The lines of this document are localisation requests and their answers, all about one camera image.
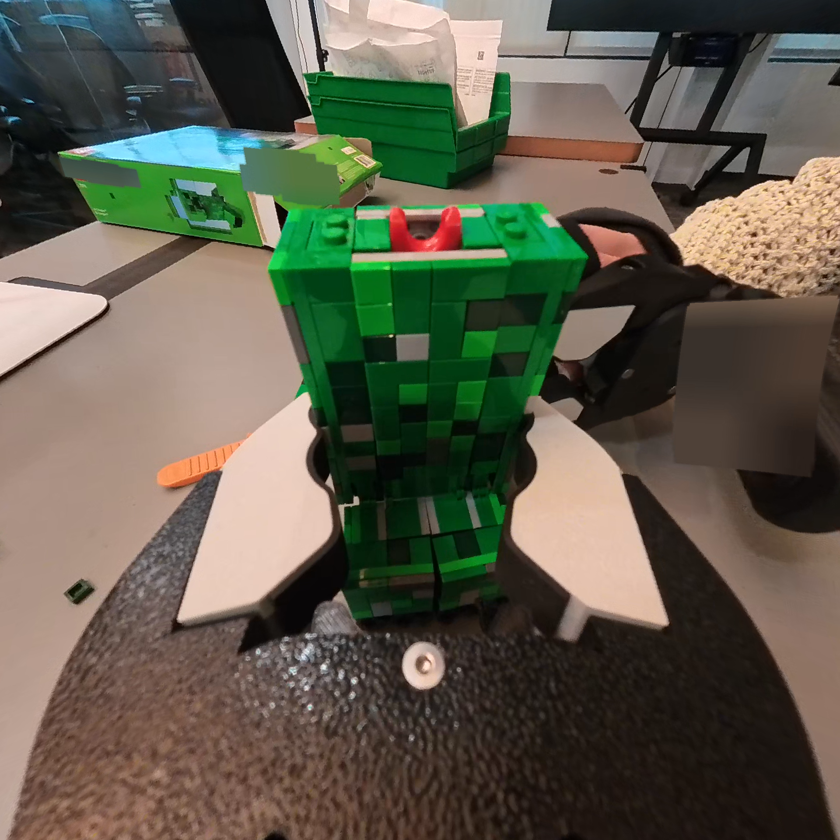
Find green lego box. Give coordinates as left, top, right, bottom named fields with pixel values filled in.
left=58, top=125, right=383, bottom=249

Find white rounded board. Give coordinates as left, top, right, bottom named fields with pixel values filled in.
left=0, top=281, right=109, bottom=380

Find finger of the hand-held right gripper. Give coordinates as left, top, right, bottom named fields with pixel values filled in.
left=564, top=302, right=636, bottom=362

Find orange brick separator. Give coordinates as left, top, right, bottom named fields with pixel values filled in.
left=157, top=440, right=249, bottom=490

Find green stacked storage bins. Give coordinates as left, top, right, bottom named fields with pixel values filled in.
left=303, top=69, right=511, bottom=188

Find person's right hand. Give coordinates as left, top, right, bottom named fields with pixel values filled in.
left=579, top=222, right=643, bottom=268

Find white paper bag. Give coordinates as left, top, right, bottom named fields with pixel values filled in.
left=325, top=0, right=460, bottom=126

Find white printed packet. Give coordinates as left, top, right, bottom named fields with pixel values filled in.
left=453, top=18, right=503, bottom=126

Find large black screen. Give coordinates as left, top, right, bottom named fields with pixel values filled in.
left=548, top=0, right=840, bottom=34

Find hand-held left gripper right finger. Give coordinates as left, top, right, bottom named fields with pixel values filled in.
left=500, top=407, right=670, bottom=642

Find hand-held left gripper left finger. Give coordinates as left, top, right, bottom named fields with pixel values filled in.
left=177, top=397, right=350, bottom=634

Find green lego creeper figure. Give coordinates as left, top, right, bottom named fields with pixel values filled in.
left=268, top=202, right=589, bottom=621

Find black monitor stand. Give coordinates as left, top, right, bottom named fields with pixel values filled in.
left=626, top=29, right=769, bottom=204

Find person's right forearm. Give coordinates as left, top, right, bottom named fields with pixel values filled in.
left=669, top=156, right=840, bottom=299

